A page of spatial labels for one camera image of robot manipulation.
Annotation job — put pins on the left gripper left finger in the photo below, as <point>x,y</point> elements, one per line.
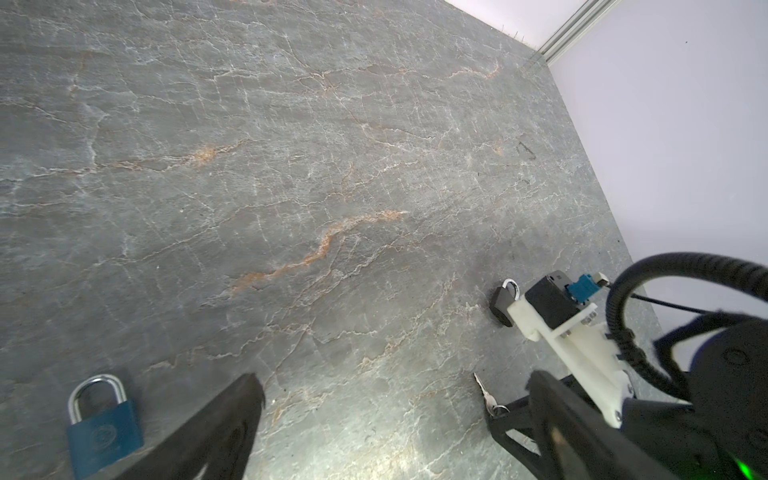
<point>213,444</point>

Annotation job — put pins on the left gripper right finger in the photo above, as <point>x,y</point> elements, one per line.
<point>575,442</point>

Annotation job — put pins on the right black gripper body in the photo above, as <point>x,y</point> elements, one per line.
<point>514,431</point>

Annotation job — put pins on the silver key with ring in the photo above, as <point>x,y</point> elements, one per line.
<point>492,406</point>

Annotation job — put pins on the black padlock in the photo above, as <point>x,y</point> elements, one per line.
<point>503,297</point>

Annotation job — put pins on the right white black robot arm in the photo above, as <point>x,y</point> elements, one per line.
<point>697,411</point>

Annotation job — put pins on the blue padlock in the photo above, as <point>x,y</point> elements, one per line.
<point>104,438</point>

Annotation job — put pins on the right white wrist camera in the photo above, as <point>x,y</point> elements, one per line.
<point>558,311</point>

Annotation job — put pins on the aluminium enclosure frame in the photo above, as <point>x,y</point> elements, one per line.
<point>578,25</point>

